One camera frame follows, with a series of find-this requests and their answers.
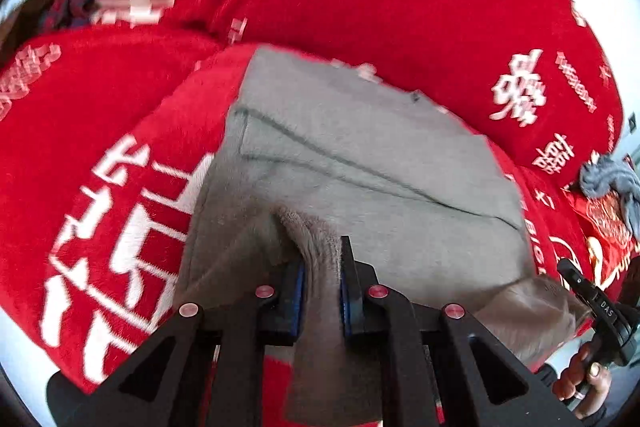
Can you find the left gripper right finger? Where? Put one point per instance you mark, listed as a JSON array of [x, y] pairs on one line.
[[438, 367]]

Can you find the red embroidered satin pillow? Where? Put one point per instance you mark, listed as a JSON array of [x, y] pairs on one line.
[[610, 244]]

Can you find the red wedding bed cover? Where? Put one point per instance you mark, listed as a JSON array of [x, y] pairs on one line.
[[106, 134]]

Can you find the grey knit sweater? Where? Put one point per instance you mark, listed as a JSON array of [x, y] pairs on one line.
[[311, 153]]

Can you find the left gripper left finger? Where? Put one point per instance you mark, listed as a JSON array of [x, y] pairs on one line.
[[203, 367]]

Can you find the grey fleece towel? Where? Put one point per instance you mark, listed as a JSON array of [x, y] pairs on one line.
[[597, 178]]

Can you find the person's right hand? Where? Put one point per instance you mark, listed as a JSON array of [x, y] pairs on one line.
[[597, 375]]

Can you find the red wedding quilt roll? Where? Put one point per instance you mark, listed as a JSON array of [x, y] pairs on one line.
[[529, 74]]

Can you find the dark plaid cloth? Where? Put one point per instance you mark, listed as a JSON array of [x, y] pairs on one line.
[[61, 14]]

